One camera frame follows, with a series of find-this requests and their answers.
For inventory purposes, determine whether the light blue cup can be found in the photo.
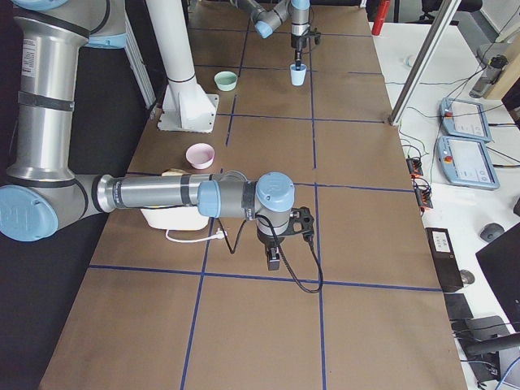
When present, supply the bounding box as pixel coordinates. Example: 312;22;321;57
289;63;307;87

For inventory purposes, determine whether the green bowl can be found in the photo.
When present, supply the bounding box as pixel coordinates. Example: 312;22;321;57
214;71;238;92

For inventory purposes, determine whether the red bottle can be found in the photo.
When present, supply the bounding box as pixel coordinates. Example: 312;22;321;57
371;0;392;36

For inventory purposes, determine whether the white toaster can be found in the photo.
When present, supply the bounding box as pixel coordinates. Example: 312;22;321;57
141;206;209;231

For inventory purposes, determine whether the pink bowl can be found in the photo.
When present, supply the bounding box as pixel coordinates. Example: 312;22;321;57
185;143;215;170

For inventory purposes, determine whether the white pillar with base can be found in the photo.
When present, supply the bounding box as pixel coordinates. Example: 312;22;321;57
146;0;219;133

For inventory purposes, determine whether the bread slice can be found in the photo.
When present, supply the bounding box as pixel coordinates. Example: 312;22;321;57
161;168;186;176

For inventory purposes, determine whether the orange black connector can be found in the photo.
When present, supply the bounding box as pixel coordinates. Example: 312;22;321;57
406;157;433;214

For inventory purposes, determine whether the black box with label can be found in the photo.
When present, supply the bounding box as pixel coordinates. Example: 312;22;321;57
425;227;463;293

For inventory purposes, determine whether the far teach pendant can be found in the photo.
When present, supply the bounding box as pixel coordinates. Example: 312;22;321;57
440;97;492;143

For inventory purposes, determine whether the teach pendant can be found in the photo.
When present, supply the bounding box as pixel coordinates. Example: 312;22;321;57
440;97;492;143
437;136;500;190

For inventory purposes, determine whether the near teach pendant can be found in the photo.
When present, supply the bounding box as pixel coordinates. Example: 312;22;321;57
437;136;500;190

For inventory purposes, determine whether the black computer mouse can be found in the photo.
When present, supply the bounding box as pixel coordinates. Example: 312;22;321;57
479;223;505;243

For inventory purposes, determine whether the white toaster cable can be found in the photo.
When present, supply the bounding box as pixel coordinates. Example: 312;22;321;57
165;227;229;244

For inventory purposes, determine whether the aluminium frame post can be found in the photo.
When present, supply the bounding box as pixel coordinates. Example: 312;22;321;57
388;0;462;126

